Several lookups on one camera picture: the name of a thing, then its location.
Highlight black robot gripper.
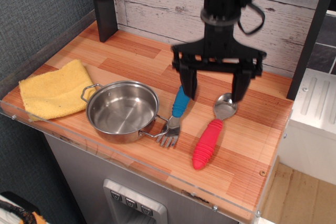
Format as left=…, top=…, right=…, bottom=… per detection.
left=172, top=11, right=266, bottom=103

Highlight red handled metal spoon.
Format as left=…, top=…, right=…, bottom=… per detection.
left=192, top=93, right=238, bottom=170

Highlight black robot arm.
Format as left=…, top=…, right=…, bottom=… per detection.
left=172, top=0, right=267, bottom=102

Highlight stainless steel pot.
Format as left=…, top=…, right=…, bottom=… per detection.
left=81, top=81, right=169, bottom=144

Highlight white toy sink unit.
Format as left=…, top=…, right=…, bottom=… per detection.
left=277, top=10, right=336, bottom=187

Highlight clear acrylic edge guard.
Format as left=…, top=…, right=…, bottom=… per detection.
left=1, top=100, right=265, bottom=223

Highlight silver dispenser panel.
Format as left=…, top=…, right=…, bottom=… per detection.
left=103, top=179, right=168, bottom=223

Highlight yellow cloth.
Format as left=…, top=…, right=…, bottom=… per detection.
left=19, top=59, right=96, bottom=121

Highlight orange black object corner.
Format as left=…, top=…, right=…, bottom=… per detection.
left=1, top=200, right=47, bottom=224

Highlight blue handled metal fork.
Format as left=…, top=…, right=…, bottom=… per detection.
left=156, top=86, right=190, bottom=148

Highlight dark left post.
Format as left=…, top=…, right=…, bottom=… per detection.
left=93, top=0, right=118, bottom=42

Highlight dark post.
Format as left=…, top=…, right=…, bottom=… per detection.
left=93, top=0, right=118, bottom=42
left=286, top=0, right=331, bottom=101

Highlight dark right post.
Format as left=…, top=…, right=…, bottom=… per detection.
left=286, top=0, right=331, bottom=101

